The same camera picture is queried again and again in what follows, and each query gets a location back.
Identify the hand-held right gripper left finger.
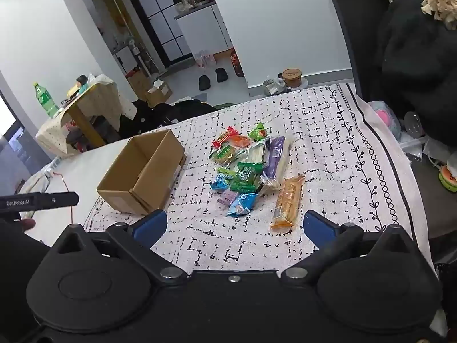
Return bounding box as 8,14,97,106
53,209,188,284

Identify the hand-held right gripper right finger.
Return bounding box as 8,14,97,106
282,210,418,284

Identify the long orange snack packet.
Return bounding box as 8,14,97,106
270,175,306,230

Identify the brown cardboard box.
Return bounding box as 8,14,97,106
96,129,187,216

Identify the small purple snack packet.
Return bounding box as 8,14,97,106
219,189,239,208

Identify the purple bread packet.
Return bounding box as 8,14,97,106
260,135,295,190

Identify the blue green snack packet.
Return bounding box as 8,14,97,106
209,168,236,191

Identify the dark green snack packet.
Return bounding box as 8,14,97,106
230,162,265,192

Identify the clear white snack packet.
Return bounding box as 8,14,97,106
237,139,272,168

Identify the green beige snack packet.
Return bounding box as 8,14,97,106
209,143,243,165

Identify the light green snack packet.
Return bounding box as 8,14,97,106
248,122,268,141

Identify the red snack packet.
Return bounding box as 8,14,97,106
211,126,238,149

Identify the cream cloth bundle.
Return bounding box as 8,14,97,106
18,171,52,204

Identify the white bed sheet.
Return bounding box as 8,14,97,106
19,137,133,247

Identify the yellow wooden table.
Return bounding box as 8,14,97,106
61,84,108,149

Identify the black patterned white blanket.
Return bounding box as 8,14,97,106
84,83,439,274

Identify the green plastic bottle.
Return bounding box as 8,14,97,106
33,81,59,118

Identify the black clothes pile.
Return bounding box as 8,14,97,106
119,98,218,140

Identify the dotted cream tablecloth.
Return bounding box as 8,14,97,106
35,74,125,158

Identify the cartoon toy figure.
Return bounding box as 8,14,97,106
68,75,90,97

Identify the floor carton with white paper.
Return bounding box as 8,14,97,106
146,80,174,108

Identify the orange green toy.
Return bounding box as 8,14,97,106
438,164,457,193

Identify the clear plastic ball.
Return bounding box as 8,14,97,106
403,111,424,138

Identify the tall floor carton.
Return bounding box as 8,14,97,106
125,69,152,97

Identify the clear plastic bag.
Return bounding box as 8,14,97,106
262,75,286,97

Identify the brown noodle cup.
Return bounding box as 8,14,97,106
282,69,303,88

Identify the small white cabinet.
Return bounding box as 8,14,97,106
112,46,140,75

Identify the white standing fan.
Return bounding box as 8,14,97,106
129,37,158,77

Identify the pack of water bottles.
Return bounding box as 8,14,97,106
194,51,217,68

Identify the white kitchen cabinet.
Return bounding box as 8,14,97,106
175,2,232,58

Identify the black chair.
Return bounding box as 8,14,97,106
326,0,393,101

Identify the black framed glass door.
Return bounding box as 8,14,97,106
118,0,195,67

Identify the orange cable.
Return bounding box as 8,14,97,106
50,172,77,226

